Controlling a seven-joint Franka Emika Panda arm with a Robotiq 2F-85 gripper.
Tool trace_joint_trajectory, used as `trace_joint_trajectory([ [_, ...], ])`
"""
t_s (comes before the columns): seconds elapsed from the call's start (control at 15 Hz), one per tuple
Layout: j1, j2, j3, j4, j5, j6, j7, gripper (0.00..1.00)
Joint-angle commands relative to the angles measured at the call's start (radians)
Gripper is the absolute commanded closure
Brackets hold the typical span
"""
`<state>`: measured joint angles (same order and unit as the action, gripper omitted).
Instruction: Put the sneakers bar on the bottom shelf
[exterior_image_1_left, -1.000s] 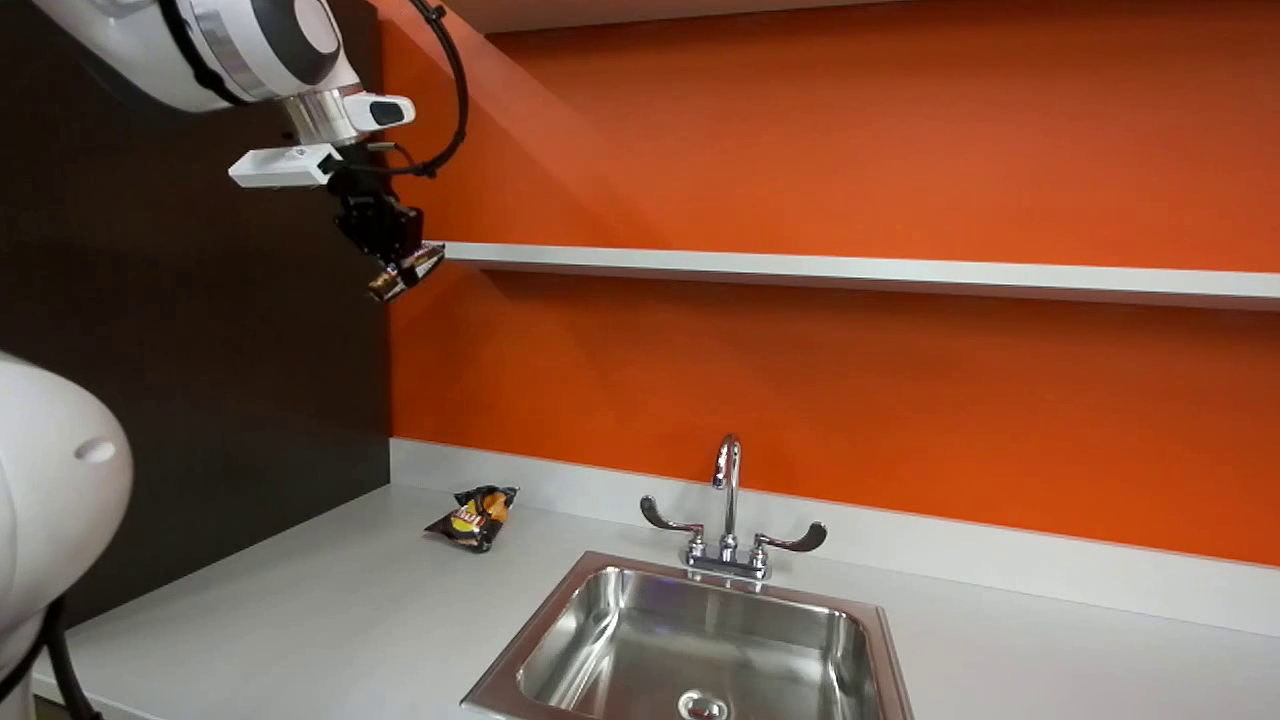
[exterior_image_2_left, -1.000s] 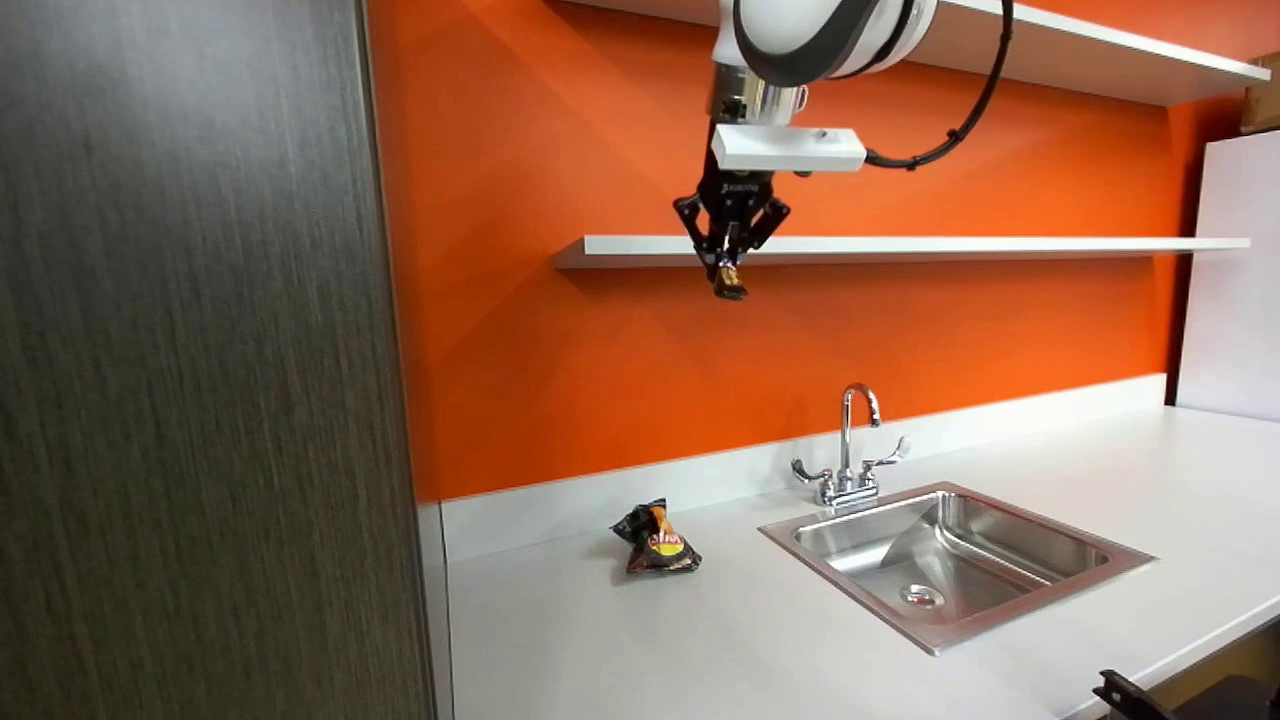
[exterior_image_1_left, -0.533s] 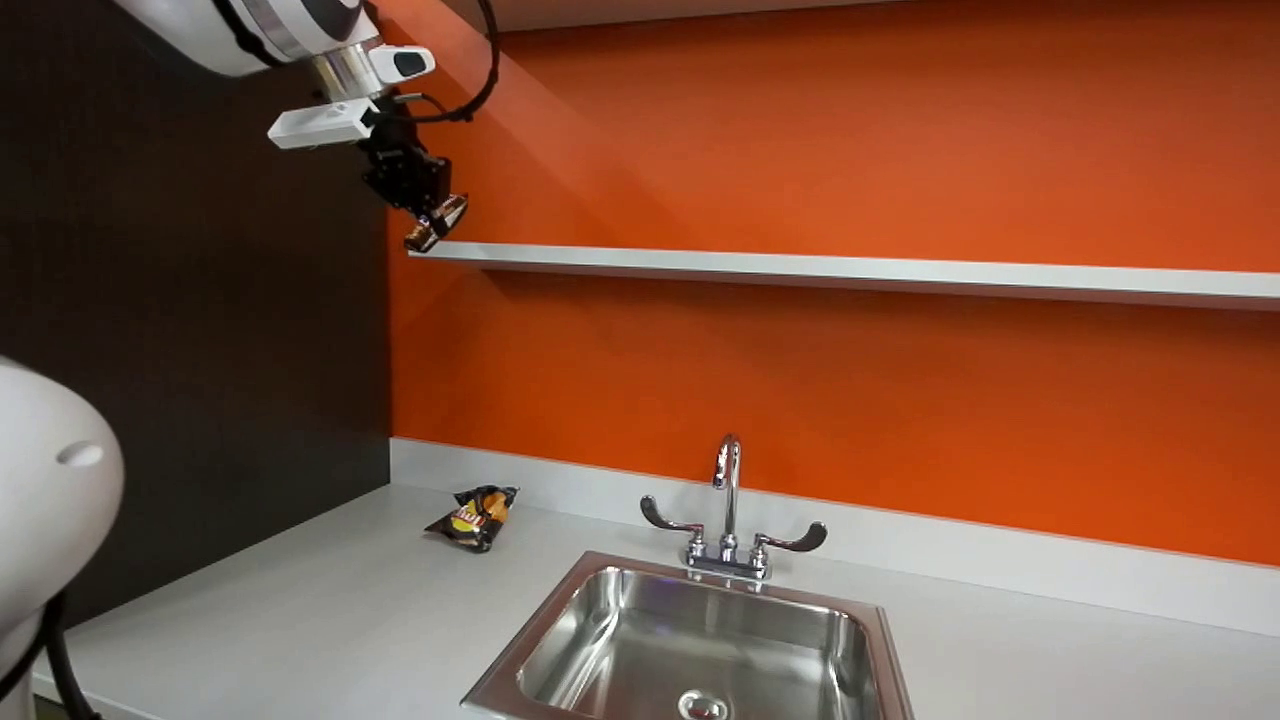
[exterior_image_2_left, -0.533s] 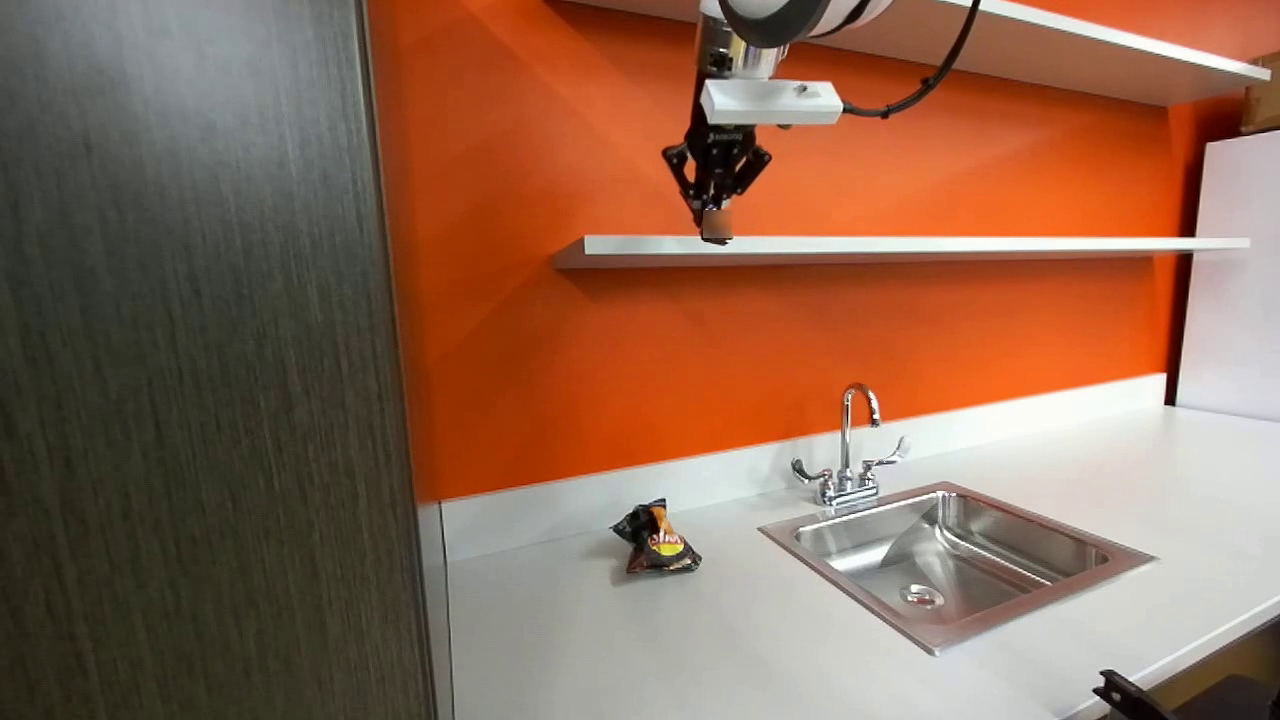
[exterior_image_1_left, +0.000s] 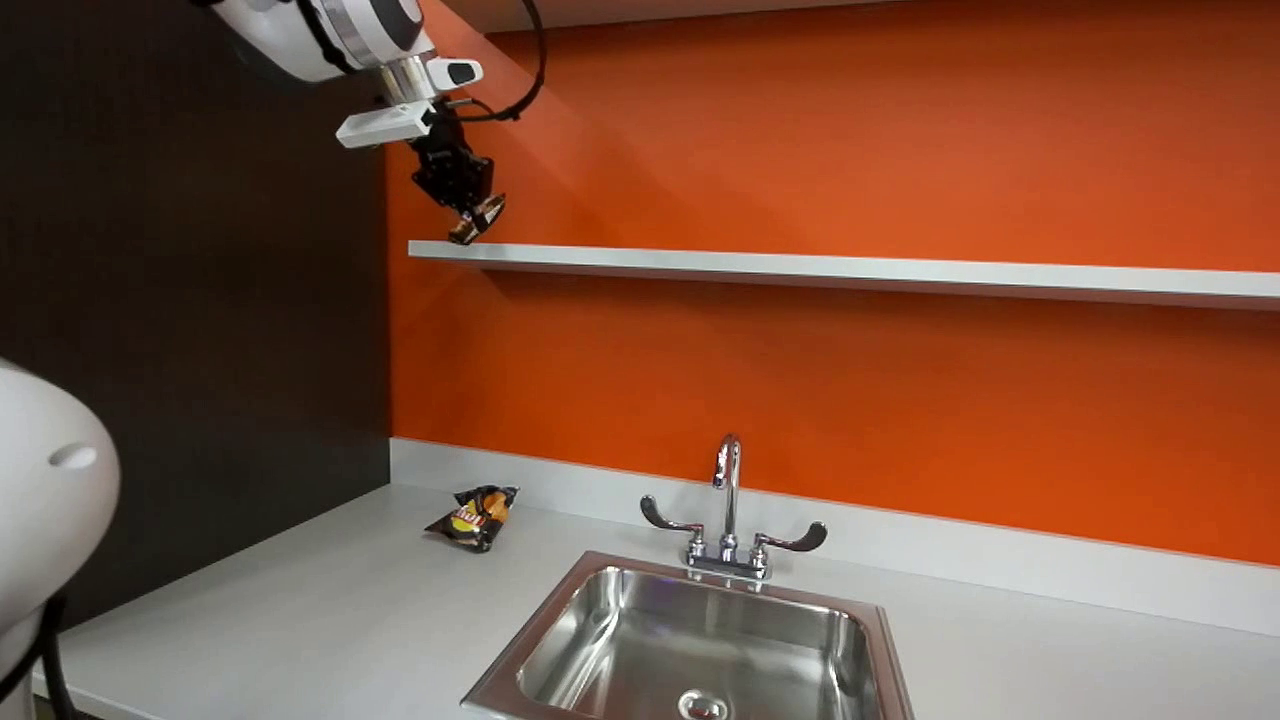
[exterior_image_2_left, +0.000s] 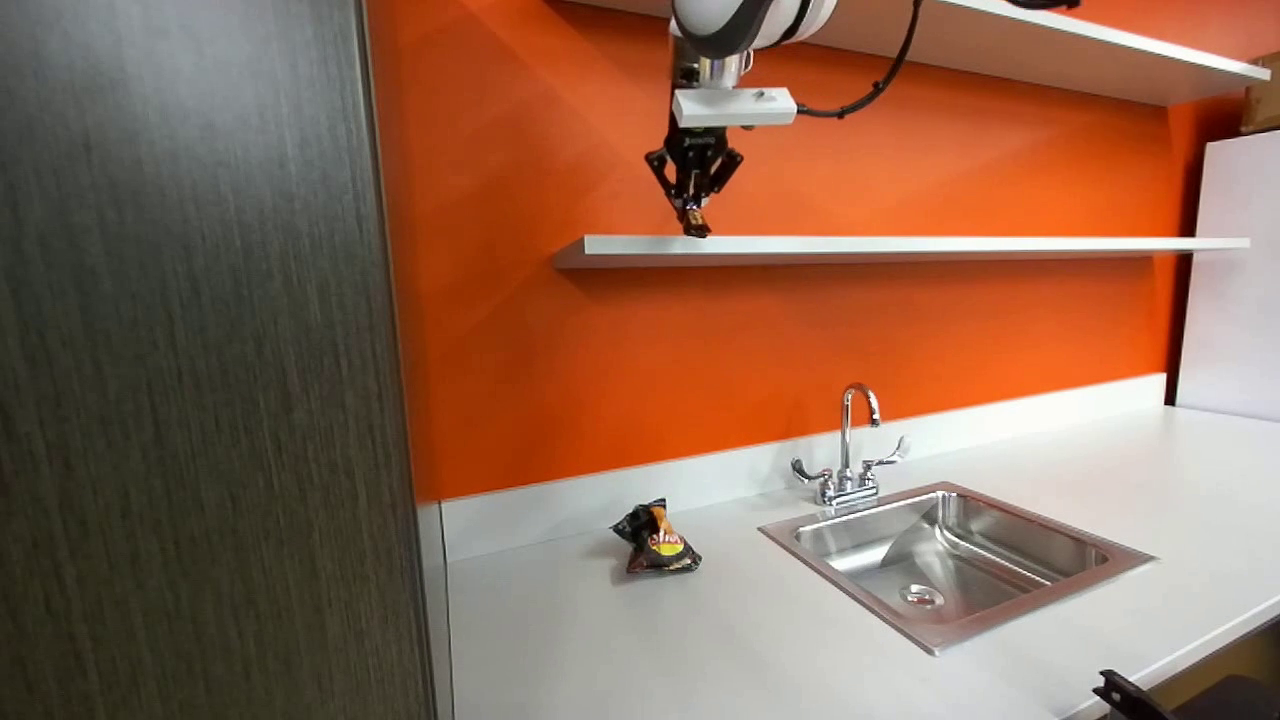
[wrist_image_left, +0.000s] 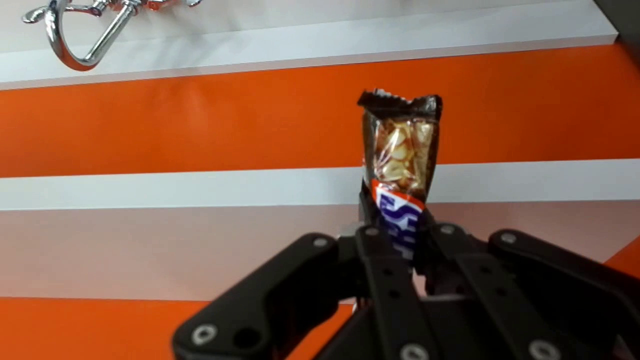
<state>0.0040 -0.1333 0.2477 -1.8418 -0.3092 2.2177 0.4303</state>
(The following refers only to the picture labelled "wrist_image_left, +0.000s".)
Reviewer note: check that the dark wood cabinet panel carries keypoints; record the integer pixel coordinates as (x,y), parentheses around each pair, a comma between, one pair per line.
(622,22)

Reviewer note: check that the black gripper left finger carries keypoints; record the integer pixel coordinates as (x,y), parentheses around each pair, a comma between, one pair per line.
(281,292)

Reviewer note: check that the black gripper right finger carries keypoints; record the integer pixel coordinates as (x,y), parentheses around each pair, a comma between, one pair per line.
(532,292)

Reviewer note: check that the brown Snickers candy bar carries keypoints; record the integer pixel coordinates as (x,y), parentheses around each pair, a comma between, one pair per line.
(402,152)

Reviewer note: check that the white wall shelf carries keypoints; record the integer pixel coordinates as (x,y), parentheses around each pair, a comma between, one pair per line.
(167,226)

